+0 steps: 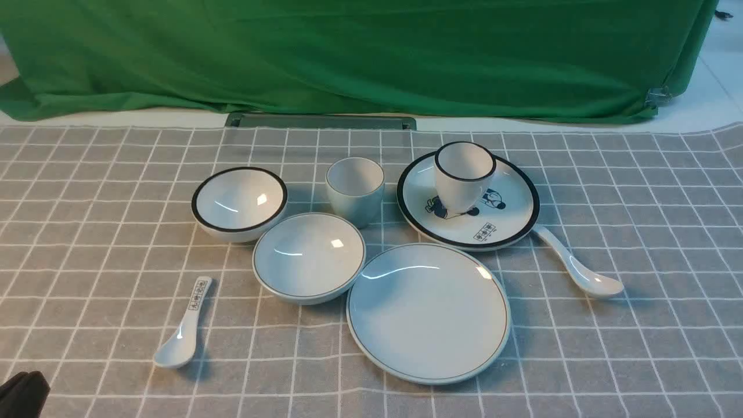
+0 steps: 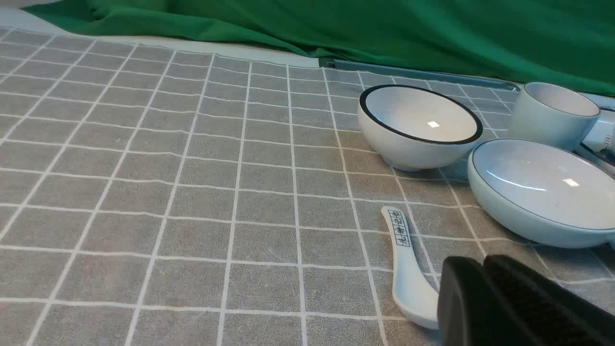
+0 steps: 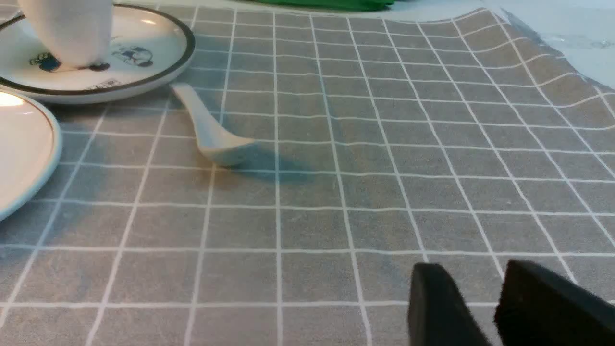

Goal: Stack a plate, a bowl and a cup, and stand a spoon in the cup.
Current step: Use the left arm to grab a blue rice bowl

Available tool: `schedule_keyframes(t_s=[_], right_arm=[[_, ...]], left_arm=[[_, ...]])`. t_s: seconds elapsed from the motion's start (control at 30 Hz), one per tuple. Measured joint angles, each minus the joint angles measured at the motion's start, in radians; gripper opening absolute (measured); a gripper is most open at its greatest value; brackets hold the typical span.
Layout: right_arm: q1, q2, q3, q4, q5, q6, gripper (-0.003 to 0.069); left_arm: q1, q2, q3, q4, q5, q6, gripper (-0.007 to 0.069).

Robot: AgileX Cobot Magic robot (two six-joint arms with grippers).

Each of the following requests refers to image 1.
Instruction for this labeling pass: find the large grey rimmed plate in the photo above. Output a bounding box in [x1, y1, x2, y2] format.
[346, 243, 513, 385]

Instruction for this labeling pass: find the black rimmed white bowl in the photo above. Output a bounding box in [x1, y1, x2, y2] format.
[190, 167, 288, 243]

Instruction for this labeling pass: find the white spoon with print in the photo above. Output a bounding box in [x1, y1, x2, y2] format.
[153, 276, 213, 369]

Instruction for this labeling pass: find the grey checked tablecloth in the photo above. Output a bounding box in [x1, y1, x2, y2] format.
[1, 122, 742, 417]

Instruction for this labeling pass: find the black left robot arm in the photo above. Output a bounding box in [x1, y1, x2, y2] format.
[1, 370, 51, 417]

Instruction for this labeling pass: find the black rimmed white cup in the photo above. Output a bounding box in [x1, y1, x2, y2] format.
[434, 141, 497, 216]

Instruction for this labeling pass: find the plain white cup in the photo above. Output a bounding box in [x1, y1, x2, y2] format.
[326, 157, 384, 229]

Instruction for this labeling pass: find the green backdrop cloth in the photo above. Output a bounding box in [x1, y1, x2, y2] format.
[2, 1, 717, 124]

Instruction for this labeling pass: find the plain white ceramic spoon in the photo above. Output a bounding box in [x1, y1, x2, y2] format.
[532, 224, 625, 298]

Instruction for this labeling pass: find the black rimmed cartoon plate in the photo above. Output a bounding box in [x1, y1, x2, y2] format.
[397, 153, 540, 252]

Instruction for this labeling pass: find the grey rimmed white bowl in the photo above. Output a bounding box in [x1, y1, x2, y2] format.
[253, 212, 367, 306]

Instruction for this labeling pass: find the metal binder clip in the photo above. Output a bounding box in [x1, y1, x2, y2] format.
[645, 85, 674, 107]

